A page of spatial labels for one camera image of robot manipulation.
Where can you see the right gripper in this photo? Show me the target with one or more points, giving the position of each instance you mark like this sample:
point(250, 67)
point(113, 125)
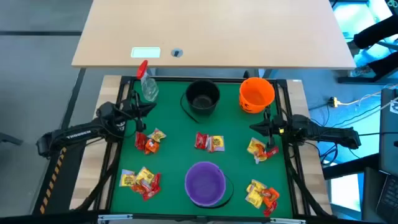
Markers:
point(278, 127)

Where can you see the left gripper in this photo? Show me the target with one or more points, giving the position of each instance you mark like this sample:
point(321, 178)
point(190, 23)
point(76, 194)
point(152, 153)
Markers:
point(132, 112)

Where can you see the red candy wrapper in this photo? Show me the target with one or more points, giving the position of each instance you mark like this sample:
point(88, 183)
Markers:
point(151, 193)
point(201, 140)
point(156, 180)
point(140, 140)
point(272, 151)
point(270, 209)

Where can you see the orange candy wrapper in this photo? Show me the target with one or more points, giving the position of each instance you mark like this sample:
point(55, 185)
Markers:
point(151, 146)
point(138, 188)
point(261, 154)
point(270, 195)

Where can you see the yellow candy packet purple edge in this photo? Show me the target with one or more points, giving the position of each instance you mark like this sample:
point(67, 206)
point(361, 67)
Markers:
point(216, 143)
point(127, 179)

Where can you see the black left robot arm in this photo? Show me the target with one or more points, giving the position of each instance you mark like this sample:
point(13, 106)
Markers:
point(77, 134)

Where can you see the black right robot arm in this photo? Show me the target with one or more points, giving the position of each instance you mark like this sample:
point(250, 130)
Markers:
point(326, 132)

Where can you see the clear spray bottle red trigger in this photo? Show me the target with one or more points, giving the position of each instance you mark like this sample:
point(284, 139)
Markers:
point(149, 90)

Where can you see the orange pumpkin bucket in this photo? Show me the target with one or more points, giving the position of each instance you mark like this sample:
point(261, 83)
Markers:
point(267, 90)

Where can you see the black clamp knob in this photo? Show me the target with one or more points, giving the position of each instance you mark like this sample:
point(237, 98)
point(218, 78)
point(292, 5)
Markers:
point(246, 74)

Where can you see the white label sticker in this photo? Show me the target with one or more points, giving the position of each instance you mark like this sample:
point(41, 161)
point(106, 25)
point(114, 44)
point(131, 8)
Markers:
point(145, 52)

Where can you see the black plastic bucket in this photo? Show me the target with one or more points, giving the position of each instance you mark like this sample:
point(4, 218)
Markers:
point(202, 87)

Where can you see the yellow black power strip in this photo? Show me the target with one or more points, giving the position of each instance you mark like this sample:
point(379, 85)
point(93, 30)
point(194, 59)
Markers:
point(333, 101)

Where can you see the purple plastic bucket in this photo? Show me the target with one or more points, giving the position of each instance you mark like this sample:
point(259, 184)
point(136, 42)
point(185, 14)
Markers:
point(205, 183)

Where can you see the black support beam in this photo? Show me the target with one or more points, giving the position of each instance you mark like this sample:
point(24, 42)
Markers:
point(348, 168)

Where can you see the black desk foot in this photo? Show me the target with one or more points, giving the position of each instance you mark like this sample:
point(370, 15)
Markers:
point(357, 80)

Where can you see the light wooden desk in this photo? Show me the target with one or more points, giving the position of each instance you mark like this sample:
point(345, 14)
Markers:
point(217, 28)

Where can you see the black yellow-striped panel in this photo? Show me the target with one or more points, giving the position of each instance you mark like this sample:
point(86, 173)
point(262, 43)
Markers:
point(62, 180)

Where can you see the grey computer case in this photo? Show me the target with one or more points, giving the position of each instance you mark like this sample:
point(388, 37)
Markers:
point(388, 140)

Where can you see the dark furniture leg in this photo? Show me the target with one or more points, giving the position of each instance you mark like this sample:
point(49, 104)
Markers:
point(11, 139)

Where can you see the person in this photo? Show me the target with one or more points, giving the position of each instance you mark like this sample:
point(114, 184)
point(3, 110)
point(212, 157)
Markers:
point(373, 34)

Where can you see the grey laptop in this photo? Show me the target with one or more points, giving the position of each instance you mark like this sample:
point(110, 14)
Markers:
point(388, 199)

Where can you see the black aluminium table frame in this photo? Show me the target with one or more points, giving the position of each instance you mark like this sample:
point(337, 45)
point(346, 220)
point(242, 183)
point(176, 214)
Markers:
point(174, 78)

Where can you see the silver metal bracket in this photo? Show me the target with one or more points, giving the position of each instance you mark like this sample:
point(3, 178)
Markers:
point(287, 221)
point(115, 217)

